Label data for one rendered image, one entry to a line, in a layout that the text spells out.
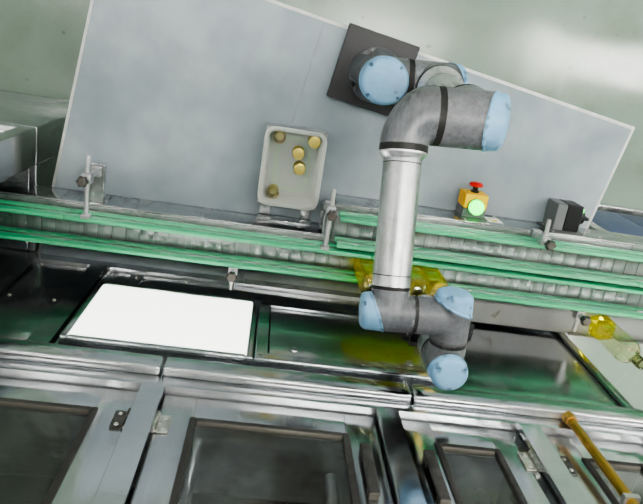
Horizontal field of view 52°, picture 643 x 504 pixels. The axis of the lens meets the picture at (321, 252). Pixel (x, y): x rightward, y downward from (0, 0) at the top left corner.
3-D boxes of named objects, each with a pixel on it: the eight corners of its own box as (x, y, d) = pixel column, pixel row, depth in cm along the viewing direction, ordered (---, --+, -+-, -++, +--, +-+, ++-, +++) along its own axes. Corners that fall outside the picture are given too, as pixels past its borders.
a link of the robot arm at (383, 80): (359, 51, 171) (363, 53, 158) (410, 57, 172) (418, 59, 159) (354, 98, 175) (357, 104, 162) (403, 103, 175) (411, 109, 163)
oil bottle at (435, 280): (411, 275, 191) (426, 304, 171) (415, 257, 189) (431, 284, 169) (430, 278, 192) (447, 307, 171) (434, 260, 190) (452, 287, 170)
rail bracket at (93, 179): (94, 201, 189) (69, 222, 168) (97, 143, 184) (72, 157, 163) (111, 203, 189) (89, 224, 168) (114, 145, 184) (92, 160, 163)
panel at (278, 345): (98, 290, 177) (57, 347, 145) (99, 280, 176) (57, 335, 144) (422, 329, 186) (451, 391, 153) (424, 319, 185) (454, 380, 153)
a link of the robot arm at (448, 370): (474, 356, 126) (467, 395, 129) (460, 332, 137) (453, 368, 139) (434, 354, 126) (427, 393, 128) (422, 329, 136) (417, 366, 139)
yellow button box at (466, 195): (454, 209, 199) (461, 216, 192) (460, 185, 197) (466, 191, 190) (477, 212, 200) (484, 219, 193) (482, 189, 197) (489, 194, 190)
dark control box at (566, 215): (541, 221, 202) (551, 229, 194) (548, 196, 199) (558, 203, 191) (566, 225, 202) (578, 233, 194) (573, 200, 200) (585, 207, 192)
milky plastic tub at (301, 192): (257, 196, 194) (256, 203, 186) (266, 121, 187) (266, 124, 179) (315, 204, 196) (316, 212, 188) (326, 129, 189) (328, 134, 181)
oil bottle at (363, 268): (352, 268, 189) (360, 296, 169) (356, 250, 188) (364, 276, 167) (371, 271, 190) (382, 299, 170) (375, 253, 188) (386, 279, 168)
